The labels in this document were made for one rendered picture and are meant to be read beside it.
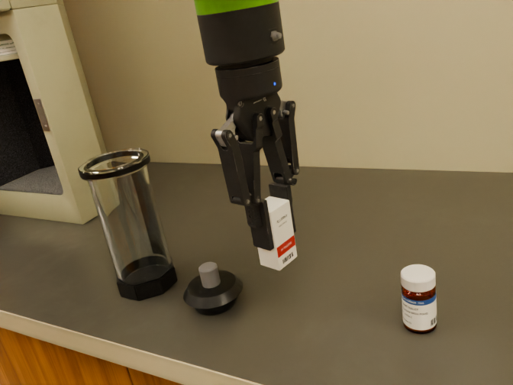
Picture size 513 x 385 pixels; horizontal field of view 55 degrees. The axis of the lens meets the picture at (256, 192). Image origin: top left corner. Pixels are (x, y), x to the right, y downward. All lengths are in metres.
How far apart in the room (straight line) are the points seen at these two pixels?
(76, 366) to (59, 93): 0.56
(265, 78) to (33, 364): 0.73
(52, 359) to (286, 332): 0.48
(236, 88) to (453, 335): 0.40
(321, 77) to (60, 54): 0.59
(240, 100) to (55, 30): 0.68
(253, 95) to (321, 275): 0.35
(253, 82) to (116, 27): 1.01
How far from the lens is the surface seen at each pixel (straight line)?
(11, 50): 1.21
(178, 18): 1.38
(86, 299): 0.89
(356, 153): 1.23
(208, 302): 0.73
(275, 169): 0.64
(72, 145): 1.17
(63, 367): 0.99
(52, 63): 1.15
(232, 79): 0.56
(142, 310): 0.81
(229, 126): 0.56
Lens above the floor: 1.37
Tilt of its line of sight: 22 degrees down
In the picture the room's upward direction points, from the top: 10 degrees counter-clockwise
